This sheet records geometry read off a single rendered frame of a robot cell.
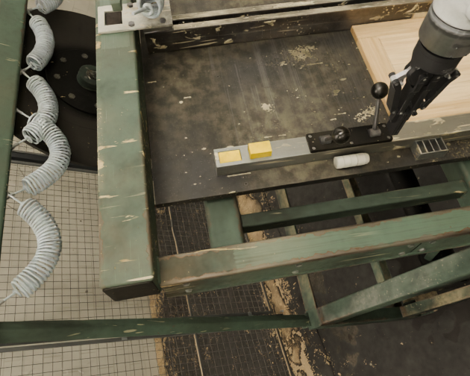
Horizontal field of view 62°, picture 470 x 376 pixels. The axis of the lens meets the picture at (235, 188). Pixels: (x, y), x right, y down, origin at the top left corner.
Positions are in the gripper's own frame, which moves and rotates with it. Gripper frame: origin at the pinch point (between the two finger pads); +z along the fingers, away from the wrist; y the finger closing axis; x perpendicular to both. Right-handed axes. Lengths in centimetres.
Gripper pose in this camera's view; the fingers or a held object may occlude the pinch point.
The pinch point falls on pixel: (398, 119)
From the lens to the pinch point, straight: 89.1
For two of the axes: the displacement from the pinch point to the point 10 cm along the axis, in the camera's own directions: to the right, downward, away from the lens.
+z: -0.1, 4.7, 8.8
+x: -1.7, -8.7, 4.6
